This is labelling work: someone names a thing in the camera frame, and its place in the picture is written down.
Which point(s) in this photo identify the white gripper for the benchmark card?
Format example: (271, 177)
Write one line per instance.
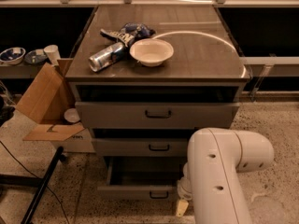
(183, 190)

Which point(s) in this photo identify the grey bottom drawer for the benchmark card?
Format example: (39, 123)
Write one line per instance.
(142, 178)

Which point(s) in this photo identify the grey drawer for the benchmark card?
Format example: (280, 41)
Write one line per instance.
(141, 147)
(181, 116)
(142, 178)

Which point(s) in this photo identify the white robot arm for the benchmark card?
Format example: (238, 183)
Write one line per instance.
(210, 182)

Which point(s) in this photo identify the grey middle drawer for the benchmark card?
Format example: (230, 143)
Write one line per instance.
(141, 147)

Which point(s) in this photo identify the grey top drawer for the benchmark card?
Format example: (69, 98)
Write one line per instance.
(181, 116)

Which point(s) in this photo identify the grey drawer cabinet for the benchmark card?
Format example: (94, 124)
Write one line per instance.
(205, 68)

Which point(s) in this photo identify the white bowl in box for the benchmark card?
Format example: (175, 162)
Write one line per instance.
(71, 115)

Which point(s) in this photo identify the white paper bowl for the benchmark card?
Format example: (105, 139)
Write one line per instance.
(151, 52)

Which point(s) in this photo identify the silver blue drink can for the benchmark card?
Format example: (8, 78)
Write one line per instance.
(106, 57)

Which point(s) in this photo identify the brown cardboard box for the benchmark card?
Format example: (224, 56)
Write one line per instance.
(45, 102)

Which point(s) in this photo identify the black metal stand leg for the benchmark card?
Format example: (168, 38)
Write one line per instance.
(40, 183)

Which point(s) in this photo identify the blue crumpled chip bag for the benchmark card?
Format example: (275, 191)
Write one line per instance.
(129, 33)

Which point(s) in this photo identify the white paper cup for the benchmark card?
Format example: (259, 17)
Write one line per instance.
(53, 53)

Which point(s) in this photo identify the dark blue bowl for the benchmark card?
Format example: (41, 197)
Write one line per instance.
(35, 57)

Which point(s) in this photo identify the blue patterned bowl left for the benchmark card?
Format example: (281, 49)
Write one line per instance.
(12, 56)

